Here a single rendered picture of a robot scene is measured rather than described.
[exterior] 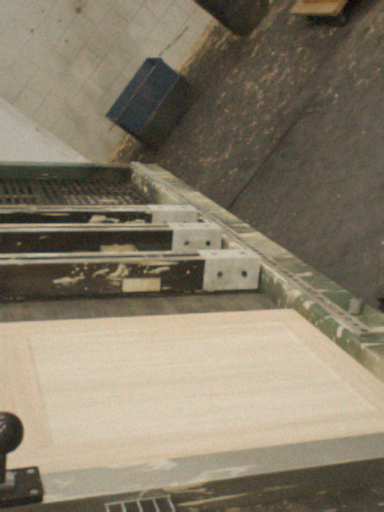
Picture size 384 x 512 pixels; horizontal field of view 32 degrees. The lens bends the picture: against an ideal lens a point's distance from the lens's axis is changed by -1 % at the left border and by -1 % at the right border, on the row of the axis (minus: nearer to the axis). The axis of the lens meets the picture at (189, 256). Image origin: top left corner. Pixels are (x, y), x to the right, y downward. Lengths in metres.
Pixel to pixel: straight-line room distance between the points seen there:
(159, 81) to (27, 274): 4.12
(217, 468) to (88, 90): 5.65
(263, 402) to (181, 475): 0.25
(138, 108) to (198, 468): 4.65
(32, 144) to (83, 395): 4.01
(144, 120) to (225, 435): 4.56
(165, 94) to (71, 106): 1.22
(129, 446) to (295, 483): 0.20
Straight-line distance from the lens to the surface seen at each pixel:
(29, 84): 6.22
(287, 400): 0.97
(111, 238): 1.55
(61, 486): 0.73
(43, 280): 1.31
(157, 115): 5.34
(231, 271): 1.40
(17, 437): 0.62
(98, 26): 6.26
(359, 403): 1.00
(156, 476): 0.75
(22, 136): 4.85
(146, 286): 1.36
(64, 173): 2.50
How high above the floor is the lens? 1.64
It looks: 25 degrees down
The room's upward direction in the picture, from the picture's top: 55 degrees counter-clockwise
